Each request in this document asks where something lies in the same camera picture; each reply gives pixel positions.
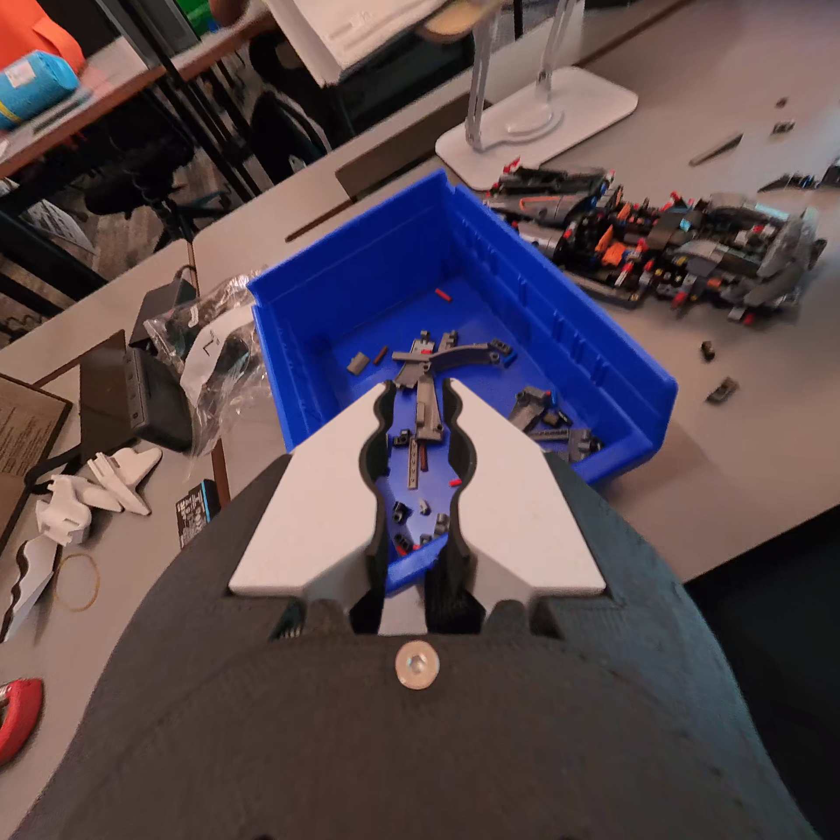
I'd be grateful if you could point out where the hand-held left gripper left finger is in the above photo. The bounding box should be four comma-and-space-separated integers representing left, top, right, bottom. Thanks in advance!
228, 382, 396, 618

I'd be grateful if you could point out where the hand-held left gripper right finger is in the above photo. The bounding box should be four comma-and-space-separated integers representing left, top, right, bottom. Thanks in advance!
441, 377, 607, 618

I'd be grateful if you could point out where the pile of lego pieces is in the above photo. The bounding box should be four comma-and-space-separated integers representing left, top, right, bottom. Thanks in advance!
344, 287, 605, 552

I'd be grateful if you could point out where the blue plastic bin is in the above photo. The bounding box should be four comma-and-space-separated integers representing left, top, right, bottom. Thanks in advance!
246, 167, 679, 595

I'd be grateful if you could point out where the partly built lego car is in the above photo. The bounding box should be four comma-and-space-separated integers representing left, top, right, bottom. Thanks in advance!
486, 157, 828, 326

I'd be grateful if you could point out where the long dark lego piece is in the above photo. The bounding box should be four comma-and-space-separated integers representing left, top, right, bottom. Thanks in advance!
689, 133, 744, 166

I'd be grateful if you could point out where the small black printed package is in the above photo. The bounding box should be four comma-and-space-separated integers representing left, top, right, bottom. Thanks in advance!
175, 479, 221, 549

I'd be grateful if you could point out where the clear plastic bag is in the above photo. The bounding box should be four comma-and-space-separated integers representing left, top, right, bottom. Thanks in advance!
143, 276, 270, 457

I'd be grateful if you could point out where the black electronic box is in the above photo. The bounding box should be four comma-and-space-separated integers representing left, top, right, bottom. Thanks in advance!
79, 331, 194, 454

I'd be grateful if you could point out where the white printed plastic part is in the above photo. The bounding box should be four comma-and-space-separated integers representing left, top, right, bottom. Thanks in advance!
87, 446, 163, 516
0, 533, 63, 641
35, 474, 126, 546

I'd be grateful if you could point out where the tan rubber band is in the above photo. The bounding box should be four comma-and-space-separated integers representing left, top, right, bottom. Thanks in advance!
52, 553, 101, 613

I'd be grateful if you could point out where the black power adapter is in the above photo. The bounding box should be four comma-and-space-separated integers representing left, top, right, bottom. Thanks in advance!
128, 279, 201, 349

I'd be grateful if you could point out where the brown cardboard sheet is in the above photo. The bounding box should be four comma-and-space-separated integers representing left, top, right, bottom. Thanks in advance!
0, 374, 73, 552

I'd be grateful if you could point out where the red plastic tool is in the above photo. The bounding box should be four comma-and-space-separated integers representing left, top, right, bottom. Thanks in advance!
0, 678, 45, 765

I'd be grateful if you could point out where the black backpack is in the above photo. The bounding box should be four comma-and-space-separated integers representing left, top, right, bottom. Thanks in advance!
249, 33, 342, 185

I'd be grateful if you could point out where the black office chair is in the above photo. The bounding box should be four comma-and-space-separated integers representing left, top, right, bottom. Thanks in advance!
85, 141, 224, 250

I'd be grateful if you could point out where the white paper sheet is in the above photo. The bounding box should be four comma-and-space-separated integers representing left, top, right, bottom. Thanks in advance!
26, 197, 96, 253

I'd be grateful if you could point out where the white instruction booklet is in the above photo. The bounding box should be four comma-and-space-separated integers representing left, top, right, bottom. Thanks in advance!
262, 0, 460, 88

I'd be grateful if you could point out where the wooden desk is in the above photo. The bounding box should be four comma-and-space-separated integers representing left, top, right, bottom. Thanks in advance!
0, 13, 277, 178

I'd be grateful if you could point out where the blue towel roll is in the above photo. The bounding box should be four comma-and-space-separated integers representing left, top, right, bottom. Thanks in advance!
0, 51, 81, 131

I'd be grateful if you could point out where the orange cloth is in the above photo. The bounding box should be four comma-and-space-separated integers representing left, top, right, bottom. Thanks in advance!
0, 0, 86, 73

